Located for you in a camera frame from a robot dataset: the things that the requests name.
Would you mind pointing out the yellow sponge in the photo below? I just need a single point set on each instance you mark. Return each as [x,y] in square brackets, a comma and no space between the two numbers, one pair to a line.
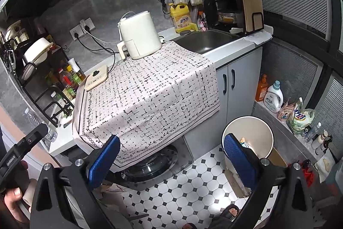
[193,27]

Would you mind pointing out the steel sink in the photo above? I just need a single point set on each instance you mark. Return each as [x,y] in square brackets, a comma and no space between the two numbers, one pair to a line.
[206,40]

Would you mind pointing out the clear plastic water bottle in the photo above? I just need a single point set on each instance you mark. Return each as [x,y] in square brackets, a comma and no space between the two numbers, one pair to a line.
[40,124]

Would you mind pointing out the white laundry detergent bottle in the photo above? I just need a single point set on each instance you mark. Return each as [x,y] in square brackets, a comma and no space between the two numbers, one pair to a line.
[273,99]

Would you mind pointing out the cardboard box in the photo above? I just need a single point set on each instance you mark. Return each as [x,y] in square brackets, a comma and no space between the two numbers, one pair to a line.
[277,159]

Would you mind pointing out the white bowl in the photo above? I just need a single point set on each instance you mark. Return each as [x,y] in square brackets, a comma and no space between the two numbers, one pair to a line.
[37,50]

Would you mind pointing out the yellow dish soap bottle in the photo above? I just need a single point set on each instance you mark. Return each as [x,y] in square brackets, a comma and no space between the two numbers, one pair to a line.
[182,18]

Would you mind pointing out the row of condiment bottles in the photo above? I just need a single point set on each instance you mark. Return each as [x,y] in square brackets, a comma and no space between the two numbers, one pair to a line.
[67,81]

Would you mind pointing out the beige cutting board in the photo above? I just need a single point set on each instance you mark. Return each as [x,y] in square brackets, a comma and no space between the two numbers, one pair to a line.
[250,6]

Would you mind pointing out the black patterned white tablecloth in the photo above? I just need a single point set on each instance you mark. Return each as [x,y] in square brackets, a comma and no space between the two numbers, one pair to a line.
[150,100]

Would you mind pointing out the grey wall socket panel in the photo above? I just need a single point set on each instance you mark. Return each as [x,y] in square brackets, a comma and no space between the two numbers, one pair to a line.
[81,27]

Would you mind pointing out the person's foot in black sandal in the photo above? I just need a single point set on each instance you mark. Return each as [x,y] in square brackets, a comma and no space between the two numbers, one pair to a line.
[227,214]

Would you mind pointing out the washing machine door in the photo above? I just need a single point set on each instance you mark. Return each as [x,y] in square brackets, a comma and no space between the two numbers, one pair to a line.
[150,164]

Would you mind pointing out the cream air fryer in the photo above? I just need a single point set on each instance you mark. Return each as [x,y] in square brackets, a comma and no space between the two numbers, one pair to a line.
[140,33]

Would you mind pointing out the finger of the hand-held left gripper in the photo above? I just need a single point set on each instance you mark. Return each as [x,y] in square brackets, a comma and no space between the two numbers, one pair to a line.
[32,139]

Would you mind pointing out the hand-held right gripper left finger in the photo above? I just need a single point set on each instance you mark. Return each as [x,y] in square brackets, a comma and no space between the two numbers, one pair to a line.
[104,162]

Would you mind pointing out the cream waste bin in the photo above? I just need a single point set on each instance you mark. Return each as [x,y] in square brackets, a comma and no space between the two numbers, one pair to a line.
[254,132]

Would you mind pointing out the orange printed snack bag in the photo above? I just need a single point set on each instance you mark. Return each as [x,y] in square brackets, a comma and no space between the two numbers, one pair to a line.
[288,111]

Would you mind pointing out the orange detergent bottle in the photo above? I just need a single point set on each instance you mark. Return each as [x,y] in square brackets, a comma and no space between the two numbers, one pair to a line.
[261,89]

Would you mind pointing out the steel pot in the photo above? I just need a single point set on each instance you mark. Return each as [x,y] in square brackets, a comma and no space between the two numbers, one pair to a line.
[227,18]

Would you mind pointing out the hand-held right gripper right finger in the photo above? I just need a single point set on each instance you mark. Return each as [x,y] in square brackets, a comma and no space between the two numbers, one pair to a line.
[239,162]

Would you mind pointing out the red plastic bag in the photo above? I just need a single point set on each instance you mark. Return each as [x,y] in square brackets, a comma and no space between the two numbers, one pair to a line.
[310,172]

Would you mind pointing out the grey cabinet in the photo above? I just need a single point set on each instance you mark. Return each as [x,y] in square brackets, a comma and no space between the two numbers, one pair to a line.
[241,89]

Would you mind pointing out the small pink bottle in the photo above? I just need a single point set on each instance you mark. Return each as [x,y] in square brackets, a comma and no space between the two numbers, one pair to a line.
[202,22]

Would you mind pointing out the white rag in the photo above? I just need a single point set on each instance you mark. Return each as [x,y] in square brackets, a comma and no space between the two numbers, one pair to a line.
[260,37]

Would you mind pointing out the person's left hand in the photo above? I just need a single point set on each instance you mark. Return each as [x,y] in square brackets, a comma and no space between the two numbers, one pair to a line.
[16,196]

